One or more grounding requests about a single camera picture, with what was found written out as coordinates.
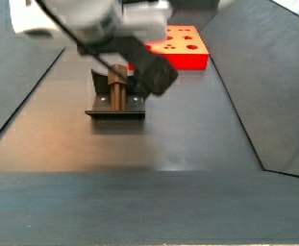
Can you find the black curved fixture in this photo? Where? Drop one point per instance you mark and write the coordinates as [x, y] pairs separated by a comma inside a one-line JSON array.
[[135, 103]]

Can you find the brown three prong object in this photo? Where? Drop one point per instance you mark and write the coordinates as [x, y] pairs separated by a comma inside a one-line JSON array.
[[118, 87]]

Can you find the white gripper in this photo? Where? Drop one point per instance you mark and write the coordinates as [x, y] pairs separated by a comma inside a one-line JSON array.
[[60, 22]]

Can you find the red shape sorter block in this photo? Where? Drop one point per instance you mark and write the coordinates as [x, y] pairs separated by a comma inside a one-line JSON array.
[[182, 48]]

